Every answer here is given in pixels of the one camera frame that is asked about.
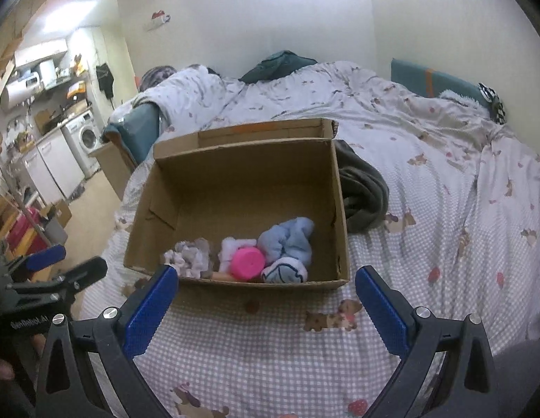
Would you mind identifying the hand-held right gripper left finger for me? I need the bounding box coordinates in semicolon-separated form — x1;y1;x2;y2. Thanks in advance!
35;265;180;418

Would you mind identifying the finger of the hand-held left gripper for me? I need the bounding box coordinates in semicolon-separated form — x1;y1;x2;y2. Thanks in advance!
8;244;67;273
8;257;108;299

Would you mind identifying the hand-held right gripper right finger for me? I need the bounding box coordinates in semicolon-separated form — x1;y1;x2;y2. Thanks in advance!
355;265;499;418

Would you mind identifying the white grey fluffy sock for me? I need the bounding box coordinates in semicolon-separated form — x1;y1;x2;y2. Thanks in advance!
163;247;210;279

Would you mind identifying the brown cardboard box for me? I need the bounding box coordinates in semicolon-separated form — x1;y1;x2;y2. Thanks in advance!
123;117;351;290

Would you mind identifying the grey plastic container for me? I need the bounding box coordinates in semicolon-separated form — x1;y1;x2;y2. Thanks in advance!
45;218;69;245

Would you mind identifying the pink storage box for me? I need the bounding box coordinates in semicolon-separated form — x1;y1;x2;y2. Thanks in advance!
6;209;39;253

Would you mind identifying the small cardboard box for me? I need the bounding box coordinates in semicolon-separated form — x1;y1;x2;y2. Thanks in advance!
41;199;72;227

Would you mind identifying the white low fridge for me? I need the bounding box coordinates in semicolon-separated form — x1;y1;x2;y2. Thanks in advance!
23;133;85;205

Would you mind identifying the wooden bedside cabinet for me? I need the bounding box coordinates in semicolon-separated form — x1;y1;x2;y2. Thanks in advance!
89;144;137;201

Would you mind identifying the white washing machine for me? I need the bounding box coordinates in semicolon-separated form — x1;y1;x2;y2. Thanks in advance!
61;111;100;179

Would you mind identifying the light blue fluffy sock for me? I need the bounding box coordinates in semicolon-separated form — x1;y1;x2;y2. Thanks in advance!
257;217;315;284

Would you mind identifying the dark grey blanket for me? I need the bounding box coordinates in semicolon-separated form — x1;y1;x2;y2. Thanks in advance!
335;139;390;232

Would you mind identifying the white water heater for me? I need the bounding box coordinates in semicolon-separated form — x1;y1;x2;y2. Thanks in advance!
0;83;29;109

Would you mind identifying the white microwave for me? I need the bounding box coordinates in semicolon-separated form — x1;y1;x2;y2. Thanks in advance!
37;60;57;85

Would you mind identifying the black hanging bag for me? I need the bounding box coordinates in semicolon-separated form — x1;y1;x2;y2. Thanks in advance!
96;63;116;96

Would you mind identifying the grey patterned pillow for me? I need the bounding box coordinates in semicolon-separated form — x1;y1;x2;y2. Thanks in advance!
141;66;177;92

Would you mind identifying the white fluffy cloth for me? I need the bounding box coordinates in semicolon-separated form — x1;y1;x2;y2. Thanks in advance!
440;89;488;116

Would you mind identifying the black white checkered cloth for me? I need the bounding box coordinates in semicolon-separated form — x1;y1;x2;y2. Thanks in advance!
478;83;507;125

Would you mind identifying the teal cushion with orange stripe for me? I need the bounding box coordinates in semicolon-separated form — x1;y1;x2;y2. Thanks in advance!
391;57;493;109

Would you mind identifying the dark teal pillow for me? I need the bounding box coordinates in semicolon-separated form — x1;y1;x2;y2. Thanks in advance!
239;51;318;83

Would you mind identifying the teal padded bed frame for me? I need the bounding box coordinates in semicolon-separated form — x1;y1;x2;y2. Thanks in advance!
103;102;159;164

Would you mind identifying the red white wall sticker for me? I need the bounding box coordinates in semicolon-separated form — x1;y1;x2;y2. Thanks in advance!
145;10;171;32

